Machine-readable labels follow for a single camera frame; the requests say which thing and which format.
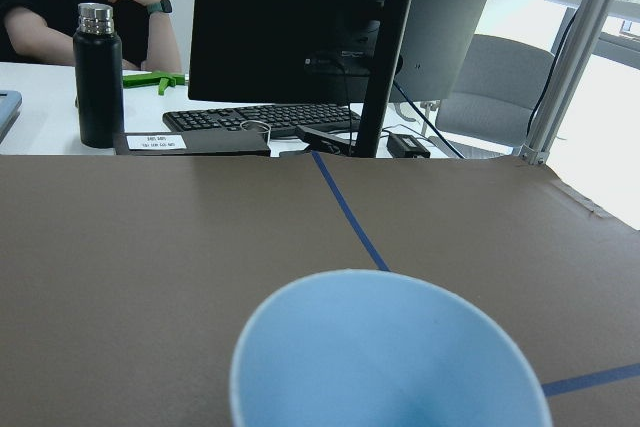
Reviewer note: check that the person in black shirt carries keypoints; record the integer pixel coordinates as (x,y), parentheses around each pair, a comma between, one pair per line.
(41,31)

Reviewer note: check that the black water bottle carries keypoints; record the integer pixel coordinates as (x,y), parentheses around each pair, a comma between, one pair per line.
(98,72)

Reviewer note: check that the aluminium frame post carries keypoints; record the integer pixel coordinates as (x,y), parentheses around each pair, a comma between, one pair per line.
(571,62)

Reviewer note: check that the green plastic clamp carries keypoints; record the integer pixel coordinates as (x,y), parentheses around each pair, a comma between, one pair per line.
(162,80)

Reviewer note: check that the black flat box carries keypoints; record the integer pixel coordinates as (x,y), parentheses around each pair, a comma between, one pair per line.
(195,143)

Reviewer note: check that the grey office chair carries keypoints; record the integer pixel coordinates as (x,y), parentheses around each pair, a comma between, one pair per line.
(498,86)

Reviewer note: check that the light blue plastic cup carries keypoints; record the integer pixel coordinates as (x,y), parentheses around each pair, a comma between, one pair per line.
(371,348)

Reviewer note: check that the black keyboard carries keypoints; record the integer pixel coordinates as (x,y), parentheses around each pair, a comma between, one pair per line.
(283,119)

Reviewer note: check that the black computer monitor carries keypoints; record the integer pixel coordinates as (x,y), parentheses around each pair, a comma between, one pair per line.
(330,51)

